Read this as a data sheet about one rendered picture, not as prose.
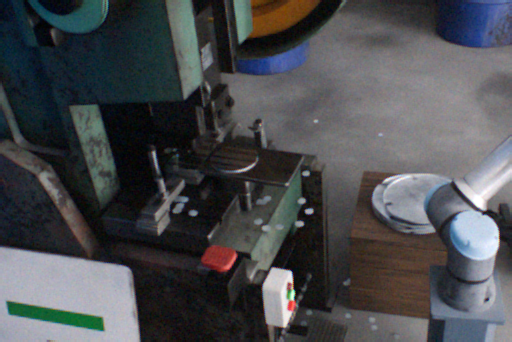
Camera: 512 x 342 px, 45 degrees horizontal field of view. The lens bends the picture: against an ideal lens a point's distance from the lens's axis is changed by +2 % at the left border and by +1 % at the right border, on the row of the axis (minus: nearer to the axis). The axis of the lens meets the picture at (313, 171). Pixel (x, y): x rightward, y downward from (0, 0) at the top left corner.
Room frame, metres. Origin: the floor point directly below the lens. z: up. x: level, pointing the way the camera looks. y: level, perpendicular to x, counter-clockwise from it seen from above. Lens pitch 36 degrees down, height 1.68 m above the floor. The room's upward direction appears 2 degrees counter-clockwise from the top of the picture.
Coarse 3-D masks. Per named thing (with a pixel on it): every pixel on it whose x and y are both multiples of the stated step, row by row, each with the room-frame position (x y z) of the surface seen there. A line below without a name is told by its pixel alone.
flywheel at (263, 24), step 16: (256, 0) 1.68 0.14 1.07; (272, 0) 1.67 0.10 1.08; (288, 0) 1.62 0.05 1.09; (304, 0) 1.60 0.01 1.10; (320, 0) 1.59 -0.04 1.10; (256, 16) 1.65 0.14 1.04; (272, 16) 1.63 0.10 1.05; (288, 16) 1.62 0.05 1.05; (304, 16) 1.60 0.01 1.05; (256, 32) 1.65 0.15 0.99; (272, 32) 1.63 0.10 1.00
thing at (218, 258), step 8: (208, 248) 1.00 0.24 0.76; (216, 248) 1.00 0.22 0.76; (224, 248) 1.00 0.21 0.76; (208, 256) 0.97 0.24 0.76; (216, 256) 0.97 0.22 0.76; (224, 256) 0.97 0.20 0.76; (232, 256) 0.97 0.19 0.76; (208, 264) 0.95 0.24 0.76; (216, 264) 0.95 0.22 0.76; (224, 264) 0.95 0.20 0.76; (232, 264) 0.96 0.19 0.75
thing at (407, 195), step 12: (396, 180) 1.72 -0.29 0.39; (408, 180) 1.72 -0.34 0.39; (420, 180) 1.72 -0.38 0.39; (432, 180) 1.71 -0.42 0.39; (444, 180) 1.70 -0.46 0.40; (384, 192) 1.66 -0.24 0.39; (396, 192) 1.65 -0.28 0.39; (408, 192) 1.65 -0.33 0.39; (420, 192) 1.63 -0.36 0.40; (396, 204) 1.58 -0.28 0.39; (408, 204) 1.58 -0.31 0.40; (420, 204) 1.56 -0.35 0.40; (396, 216) 1.51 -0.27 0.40; (408, 216) 1.51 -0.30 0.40; (420, 216) 1.51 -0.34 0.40
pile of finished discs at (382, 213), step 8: (400, 176) 1.76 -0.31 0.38; (384, 184) 1.73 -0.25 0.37; (376, 192) 1.67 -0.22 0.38; (376, 200) 1.63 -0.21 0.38; (376, 208) 1.58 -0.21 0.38; (384, 208) 1.58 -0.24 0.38; (384, 216) 1.54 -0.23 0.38; (392, 216) 1.55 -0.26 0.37; (384, 224) 1.53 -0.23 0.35; (392, 224) 1.51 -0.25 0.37; (400, 224) 1.50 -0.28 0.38; (408, 224) 1.49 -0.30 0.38; (416, 224) 1.49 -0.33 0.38; (408, 232) 1.48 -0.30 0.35; (416, 232) 1.48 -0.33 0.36; (424, 232) 1.48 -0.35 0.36; (432, 232) 1.48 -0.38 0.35
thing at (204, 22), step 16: (208, 16) 1.38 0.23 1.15; (208, 32) 1.37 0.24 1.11; (208, 48) 1.36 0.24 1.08; (208, 64) 1.35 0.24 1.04; (208, 80) 1.34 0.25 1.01; (208, 96) 1.29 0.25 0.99; (224, 96) 1.34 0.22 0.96; (160, 112) 1.30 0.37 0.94; (176, 112) 1.28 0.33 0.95; (192, 112) 1.27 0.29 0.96; (208, 112) 1.28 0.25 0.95; (224, 112) 1.33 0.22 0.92; (160, 128) 1.30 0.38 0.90; (176, 128) 1.29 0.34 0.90; (192, 128) 1.27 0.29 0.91; (208, 128) 1.29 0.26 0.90
